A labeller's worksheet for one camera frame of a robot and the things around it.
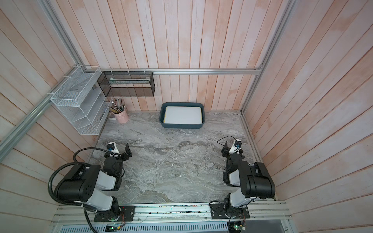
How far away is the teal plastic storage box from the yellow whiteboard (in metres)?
0.01

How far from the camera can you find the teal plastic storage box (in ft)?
3.67

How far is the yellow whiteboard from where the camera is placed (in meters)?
1.13
